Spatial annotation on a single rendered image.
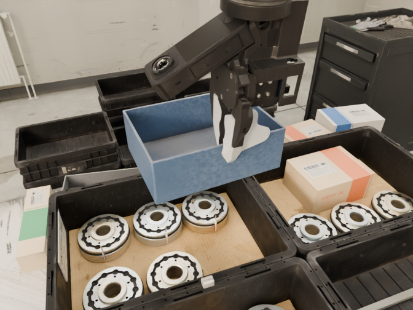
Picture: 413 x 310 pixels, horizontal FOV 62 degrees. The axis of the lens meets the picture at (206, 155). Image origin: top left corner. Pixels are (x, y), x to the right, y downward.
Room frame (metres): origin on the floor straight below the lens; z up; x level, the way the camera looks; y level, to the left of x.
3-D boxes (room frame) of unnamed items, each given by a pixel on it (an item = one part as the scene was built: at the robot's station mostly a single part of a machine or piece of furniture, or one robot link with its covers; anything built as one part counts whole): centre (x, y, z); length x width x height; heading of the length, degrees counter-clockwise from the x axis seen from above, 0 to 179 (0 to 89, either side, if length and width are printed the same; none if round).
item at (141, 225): (0.51, 0.11, 0.86); 0.10 x 0.10 x 0.01
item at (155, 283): (0.37, 0.06, 0.86); 0.10 x 0.10 x 0.01
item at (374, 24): (1.92, -0.88, 0.88); 0.25 x 0.19 x 0.03; 113
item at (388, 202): (0.54, -0.42, 0.86); 0.05 x 0.05 x 0.01
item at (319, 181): (0.63, -0.29, 0.87); 0.16 x 0.12 x 0.07; 112
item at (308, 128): (0.99, -0.34, 0.74); 0.16 x 0.12 x 0.07; 118
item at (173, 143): (0.44, 0.01, 1.11); 0.20 x 0.15 x 0.07; 115
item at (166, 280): (0.37, 0.06, 0.86); 0.05 x 0.05 x 0.01
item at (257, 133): (0.36, -0.05, 1.16); 0.06 x 0.03 x 0.09; 111
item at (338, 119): (1.08, -0.52, 0.75); 0.20 x 0.12 x 0.09; 103
